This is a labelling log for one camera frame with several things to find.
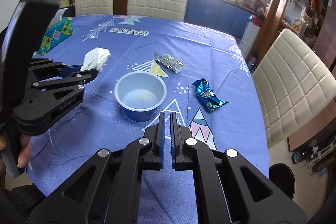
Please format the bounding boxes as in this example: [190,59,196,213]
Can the wooden shelf cabinet right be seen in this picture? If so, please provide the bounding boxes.
[248,0,333,61]

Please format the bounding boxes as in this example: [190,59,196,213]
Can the white appliance with red top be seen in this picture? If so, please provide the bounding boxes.
[238,15,263,59]

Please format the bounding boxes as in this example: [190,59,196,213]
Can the pink refrigerator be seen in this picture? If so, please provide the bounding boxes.
[313,0,336,73]

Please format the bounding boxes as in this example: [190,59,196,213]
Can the person's left hand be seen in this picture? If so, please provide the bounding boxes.
[0,133,32,168]

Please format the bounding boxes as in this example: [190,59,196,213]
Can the cream chair right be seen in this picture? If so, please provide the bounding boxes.
[252,28,335,148]

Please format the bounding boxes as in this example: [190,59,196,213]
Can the white tissue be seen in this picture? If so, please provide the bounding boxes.
[80,47,110,73]

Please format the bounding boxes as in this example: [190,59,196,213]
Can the cream chair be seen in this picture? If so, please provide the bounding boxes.
[252,28,335,148]
[75,0,113,16]
[126,0,188,22]

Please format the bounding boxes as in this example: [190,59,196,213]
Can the blue foil candy wrapper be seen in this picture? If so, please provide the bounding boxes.
[193,79,229,112]

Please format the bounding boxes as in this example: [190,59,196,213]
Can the cream chair far left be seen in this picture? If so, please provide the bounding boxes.
[75,0,113,16]

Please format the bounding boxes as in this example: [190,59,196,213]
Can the cream chair middle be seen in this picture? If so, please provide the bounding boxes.
[126,0,188,22]

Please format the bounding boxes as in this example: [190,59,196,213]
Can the blue plastic cup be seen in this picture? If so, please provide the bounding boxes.
[114,71,167,122]

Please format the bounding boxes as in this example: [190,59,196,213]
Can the silver foil wrapper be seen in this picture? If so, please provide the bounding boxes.
[154,52,184,73]

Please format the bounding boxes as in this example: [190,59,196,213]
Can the blue kitchen cabinets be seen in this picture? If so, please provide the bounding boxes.
[184,0,255,38]

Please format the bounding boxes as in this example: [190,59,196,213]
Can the beaded teal tissue box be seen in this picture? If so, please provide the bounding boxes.
[37,8,74,56]

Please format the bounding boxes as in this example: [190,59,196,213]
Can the dark water jug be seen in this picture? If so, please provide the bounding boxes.
[291,146,318,164]

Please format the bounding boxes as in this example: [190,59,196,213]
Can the blue printed tablecloth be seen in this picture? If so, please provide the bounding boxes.
[24,14,271,224]

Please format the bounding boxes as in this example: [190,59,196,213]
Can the black trash bin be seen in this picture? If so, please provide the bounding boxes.
[269,163,295,199]

